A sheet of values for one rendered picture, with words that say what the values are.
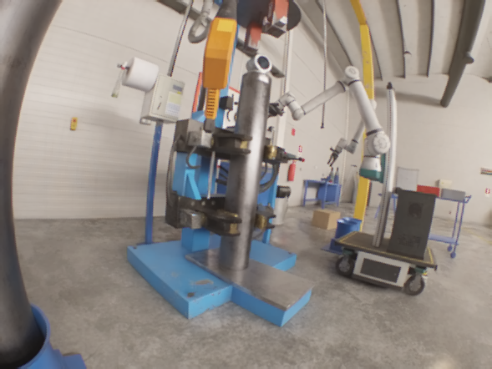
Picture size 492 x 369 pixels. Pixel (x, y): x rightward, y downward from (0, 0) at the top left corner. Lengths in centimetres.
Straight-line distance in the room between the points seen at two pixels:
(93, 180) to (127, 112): 100
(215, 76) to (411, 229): 172
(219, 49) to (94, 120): 255
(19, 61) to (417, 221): 212
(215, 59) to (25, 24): 42
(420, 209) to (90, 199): 344
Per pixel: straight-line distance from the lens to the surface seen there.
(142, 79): 193
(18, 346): 60
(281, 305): 119
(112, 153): 300
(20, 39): 50
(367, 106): 180
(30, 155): 291
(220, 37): 55
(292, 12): 190
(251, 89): 144
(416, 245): 191
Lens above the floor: 79
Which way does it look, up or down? 3 degrees down
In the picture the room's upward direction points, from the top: 7 degrees clockwise
